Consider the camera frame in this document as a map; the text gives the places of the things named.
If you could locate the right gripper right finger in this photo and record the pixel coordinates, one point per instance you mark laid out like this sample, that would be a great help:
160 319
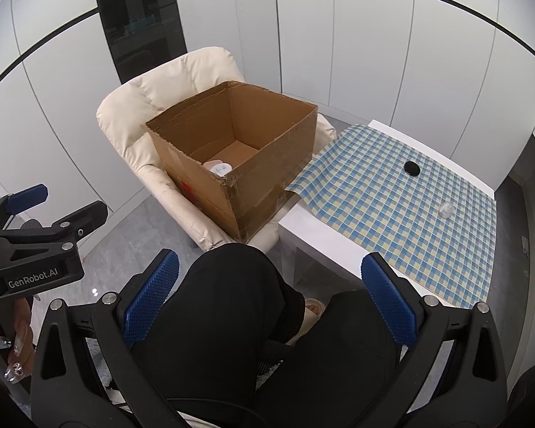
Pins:
452 374

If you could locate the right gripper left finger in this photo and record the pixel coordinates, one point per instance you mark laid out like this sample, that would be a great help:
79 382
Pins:
66 390

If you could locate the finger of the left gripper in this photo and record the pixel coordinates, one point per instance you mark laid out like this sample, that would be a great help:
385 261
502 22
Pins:
28 198
79 224

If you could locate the clear round plastic jar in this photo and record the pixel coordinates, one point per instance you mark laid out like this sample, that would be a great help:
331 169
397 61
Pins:
446 210

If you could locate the black round puff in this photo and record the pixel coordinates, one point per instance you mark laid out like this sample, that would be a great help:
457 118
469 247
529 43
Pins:
412 168

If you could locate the left hand long nails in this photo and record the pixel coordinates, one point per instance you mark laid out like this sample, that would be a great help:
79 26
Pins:
21 353

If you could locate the cream padded armchair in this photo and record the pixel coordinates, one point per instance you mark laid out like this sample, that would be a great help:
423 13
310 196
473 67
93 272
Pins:
123 117

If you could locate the white pink jar in box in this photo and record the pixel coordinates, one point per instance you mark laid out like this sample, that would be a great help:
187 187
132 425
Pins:
218 167

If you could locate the black trousered legs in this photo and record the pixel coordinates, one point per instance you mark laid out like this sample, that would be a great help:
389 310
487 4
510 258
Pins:
228 348

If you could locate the brown cardboard box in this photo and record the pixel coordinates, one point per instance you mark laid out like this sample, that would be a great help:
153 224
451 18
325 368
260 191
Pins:
266 137

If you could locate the white table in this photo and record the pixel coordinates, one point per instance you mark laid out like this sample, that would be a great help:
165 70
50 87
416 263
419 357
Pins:
339 240

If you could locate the dark glass cabinet panel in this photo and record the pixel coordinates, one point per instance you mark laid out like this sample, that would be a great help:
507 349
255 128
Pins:
141 34

